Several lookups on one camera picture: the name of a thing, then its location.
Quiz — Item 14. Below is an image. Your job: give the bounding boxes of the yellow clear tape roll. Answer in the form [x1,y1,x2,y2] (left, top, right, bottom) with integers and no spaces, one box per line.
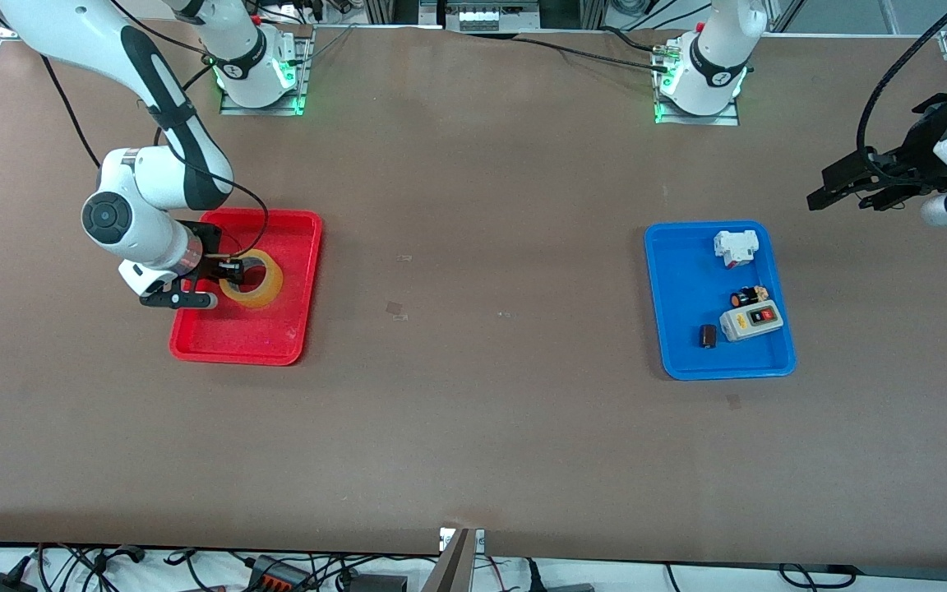
[218,249,284,311]

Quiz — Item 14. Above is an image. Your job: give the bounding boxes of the red plastic tray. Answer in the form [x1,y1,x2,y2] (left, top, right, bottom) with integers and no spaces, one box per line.
[169,207,324,367]

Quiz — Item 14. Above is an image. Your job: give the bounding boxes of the white circuit breaker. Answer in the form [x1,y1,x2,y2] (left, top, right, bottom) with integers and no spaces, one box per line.
[713,229,760,269]

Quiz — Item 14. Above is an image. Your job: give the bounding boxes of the blue plastic tray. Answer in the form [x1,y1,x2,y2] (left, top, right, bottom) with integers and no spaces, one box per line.
[644,220,797,382]

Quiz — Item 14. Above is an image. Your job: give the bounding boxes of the orange black power strip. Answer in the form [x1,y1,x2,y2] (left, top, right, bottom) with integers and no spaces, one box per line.
[245,557,312,590]

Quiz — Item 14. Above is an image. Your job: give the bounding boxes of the grey metal beam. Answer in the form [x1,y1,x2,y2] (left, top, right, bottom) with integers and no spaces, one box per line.
[420,529,476,592]

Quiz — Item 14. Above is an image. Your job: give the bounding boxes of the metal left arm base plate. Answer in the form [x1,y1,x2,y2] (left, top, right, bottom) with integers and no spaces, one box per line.
[653,37,741,127]

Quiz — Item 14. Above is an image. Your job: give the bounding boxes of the grey on-off switch box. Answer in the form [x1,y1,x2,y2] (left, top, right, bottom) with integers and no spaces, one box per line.
[719,301,785,342]

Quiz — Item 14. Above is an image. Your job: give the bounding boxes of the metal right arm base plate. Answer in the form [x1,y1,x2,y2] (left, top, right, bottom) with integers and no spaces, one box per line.
[219,27,316,117]

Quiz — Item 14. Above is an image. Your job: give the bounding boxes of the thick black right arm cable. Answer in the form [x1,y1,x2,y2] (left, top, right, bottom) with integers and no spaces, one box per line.
[0,0,104,169]

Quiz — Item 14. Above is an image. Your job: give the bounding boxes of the thin grey table cable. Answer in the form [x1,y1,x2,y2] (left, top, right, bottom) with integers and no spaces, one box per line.
[297,23,359,67]

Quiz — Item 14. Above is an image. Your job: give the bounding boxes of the short black table cable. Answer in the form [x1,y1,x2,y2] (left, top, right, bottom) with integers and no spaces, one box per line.
[601,25,659,54]

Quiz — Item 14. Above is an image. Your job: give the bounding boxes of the long black table cable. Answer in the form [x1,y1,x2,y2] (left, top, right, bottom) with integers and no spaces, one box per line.
[513,36,673,73]

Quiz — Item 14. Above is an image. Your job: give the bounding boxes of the aluminium frame with power strip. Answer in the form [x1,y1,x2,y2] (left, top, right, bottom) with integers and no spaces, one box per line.
[363,0,606,34]

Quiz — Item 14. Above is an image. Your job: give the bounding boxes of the metal table edge bracket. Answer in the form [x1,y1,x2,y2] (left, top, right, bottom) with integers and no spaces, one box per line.
[438,526,487,553]

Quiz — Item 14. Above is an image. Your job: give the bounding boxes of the black looped floor cable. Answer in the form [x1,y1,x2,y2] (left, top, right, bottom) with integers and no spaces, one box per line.
[778,563,861,589]

